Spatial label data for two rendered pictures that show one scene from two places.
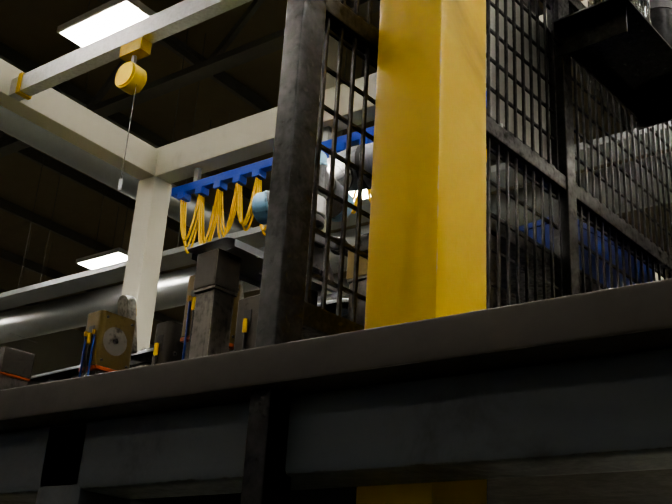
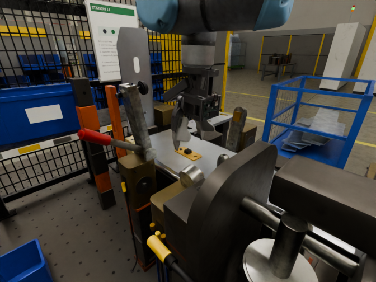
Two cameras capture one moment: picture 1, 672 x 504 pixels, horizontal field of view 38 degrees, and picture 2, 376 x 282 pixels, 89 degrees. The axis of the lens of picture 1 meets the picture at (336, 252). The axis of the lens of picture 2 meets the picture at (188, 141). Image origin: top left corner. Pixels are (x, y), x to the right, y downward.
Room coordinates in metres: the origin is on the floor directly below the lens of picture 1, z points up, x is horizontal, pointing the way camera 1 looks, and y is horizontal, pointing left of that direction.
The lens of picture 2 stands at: (2.28, 0.07, 1.28)
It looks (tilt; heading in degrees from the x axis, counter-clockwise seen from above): 25 degrees down; 184
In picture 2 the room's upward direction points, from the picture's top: straight up
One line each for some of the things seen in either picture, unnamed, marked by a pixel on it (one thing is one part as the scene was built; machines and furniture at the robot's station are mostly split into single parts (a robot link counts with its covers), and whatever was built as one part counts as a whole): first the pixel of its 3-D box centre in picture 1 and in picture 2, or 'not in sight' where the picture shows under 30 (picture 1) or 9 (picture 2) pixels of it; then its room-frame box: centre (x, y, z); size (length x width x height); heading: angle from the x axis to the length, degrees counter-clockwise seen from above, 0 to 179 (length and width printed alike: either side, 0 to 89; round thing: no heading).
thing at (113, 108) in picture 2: not in sight; (125, 174); (1.84, -0.14, 0.95); 0.03 x 0.01 x 0.50; 48
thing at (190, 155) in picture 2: not in sight; (187, 151); (1.79, 0.04, 1.01); 0.08 x 0.04 x 0.01; 48
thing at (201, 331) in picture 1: (209, 343); (220, 144); (1.40, 0.18, 0.84); 0.05 x 0.05 x 0.29; 48
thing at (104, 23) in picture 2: (532, 83); (117, 44); (1.34, -0.30, 1.30); 0.23 x 0.02 x 0.31; 138
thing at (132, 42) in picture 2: not in sight; (137, 83); (1.60, -0.15, 1.17); 0.12 x 0.01 x 0.34; 138
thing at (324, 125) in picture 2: not in sight; (315, 122); (-0.04, 1.50, 0.48); 1.20 x 0.80 x 0.95; 141
